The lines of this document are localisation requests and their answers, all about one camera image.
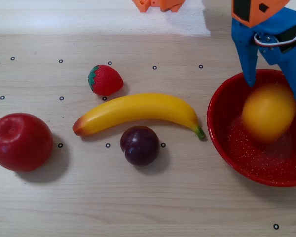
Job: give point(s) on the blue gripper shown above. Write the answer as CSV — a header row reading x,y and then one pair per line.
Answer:
x,y
246,40

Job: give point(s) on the yellow orange toy peach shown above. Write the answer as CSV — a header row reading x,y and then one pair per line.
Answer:
x,y
269,116

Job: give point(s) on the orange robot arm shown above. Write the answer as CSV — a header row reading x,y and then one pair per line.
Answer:
x,y
251,11

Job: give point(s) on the orange robot base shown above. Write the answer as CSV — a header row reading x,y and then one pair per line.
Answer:
x,y
162,4

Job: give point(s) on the red speckled bowl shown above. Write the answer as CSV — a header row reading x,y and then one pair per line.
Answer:
x,y
227,138

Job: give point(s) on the yellow toy banana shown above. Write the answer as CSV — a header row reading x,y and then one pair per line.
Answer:
x,y
138,111

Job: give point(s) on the purple toy plum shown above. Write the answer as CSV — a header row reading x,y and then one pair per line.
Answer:
x,y
140,145

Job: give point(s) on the red toy strawberry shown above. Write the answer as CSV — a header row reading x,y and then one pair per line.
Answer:
x,y
106,80

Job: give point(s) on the red toy apple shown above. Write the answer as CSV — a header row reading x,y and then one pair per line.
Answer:
x,y
19,143

